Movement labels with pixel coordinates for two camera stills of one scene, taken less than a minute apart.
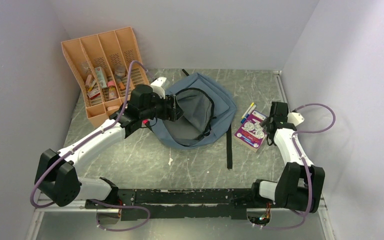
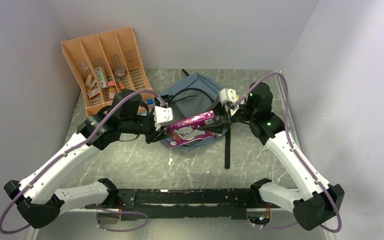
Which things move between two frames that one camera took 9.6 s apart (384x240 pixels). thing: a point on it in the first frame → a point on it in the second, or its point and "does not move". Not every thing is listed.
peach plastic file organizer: [101, 62] does not move
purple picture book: [250, 134] → [187, 130]
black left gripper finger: [177, 110] → [156, 136]
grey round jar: [120, 71] does not move
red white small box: [94, 93] does not move
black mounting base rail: [176, 204] does not move
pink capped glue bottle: [113, 93] does not move
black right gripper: [264, 122] → [218, 127]
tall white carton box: [100, 77] does not move
